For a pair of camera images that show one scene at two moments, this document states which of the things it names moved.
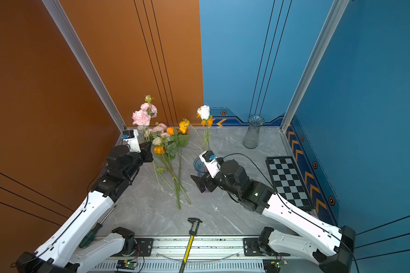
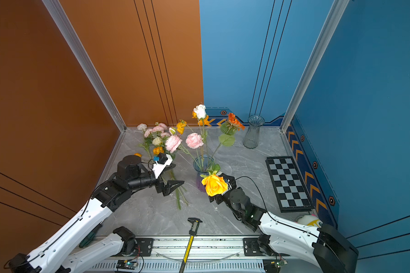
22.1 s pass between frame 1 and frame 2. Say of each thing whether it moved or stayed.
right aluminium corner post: stayed
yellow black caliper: stayed
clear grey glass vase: stayed
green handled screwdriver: stayed
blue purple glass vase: stayed
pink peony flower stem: moved
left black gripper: moved
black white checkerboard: stayed
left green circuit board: stayed
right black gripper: moved
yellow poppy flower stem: moved
